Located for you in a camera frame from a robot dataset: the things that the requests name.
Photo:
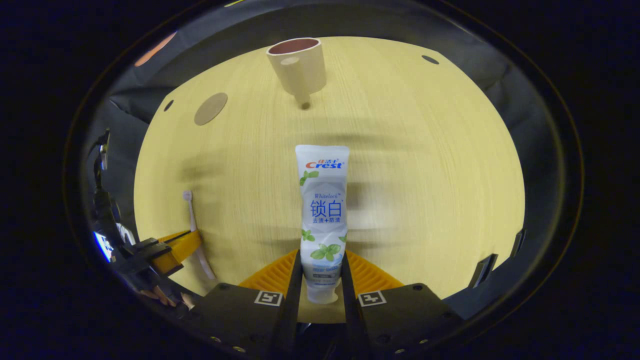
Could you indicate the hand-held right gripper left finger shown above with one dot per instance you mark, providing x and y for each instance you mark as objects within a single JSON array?
[{"x": 290, "y": 310}]

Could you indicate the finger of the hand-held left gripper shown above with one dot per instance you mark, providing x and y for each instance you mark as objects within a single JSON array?
[
  {"x": 150, "y": 246},
  {"x": 182, "y": 252}
]

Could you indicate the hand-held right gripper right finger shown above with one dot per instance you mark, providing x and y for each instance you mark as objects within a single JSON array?
[{"x": 350, "y": 310}]

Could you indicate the pink toothbrush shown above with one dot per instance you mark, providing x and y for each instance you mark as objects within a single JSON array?
[{"x": 192, "y": 220}]

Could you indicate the white toothpaste tube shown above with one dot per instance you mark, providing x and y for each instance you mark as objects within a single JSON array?
[{"x": 322, "y": 210}]

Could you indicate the brown round coaster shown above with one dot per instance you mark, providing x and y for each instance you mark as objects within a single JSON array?
[{"x": 210, "y": 108}]

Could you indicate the beige cup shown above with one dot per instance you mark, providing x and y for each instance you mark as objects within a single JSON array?
[{"x": 300, "y": 67}]

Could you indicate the wooden desktop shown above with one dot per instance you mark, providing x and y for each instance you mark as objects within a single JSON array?
[{"x": 425, "y": 175}]

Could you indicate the dark rectangular bracket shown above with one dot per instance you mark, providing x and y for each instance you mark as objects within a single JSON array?
[{"x": 518, "y": 243}]

